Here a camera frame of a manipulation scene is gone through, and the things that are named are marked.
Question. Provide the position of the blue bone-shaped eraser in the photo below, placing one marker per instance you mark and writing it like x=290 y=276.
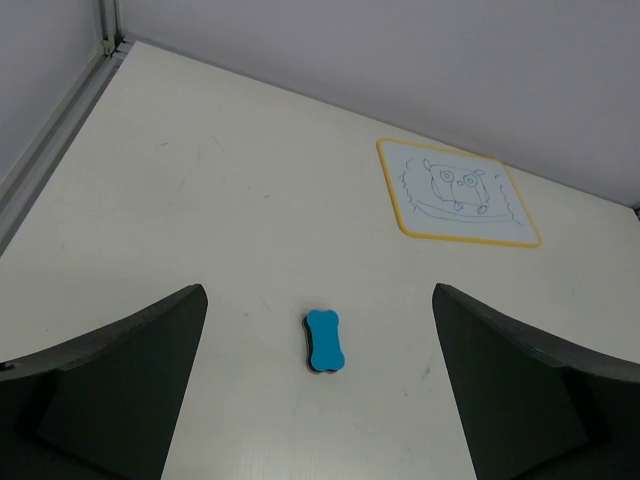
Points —
x=322 y=329

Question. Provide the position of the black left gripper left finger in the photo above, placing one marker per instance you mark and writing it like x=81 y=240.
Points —
x=103 y=405

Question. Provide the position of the aluminium frame rail left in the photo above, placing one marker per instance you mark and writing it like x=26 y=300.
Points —
x=57 y=59

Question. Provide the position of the yellow-framed whiteboard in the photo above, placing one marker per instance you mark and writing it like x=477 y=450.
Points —
x=443 y=194

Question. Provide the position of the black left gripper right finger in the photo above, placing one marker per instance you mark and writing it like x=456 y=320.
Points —
x=534 y=405

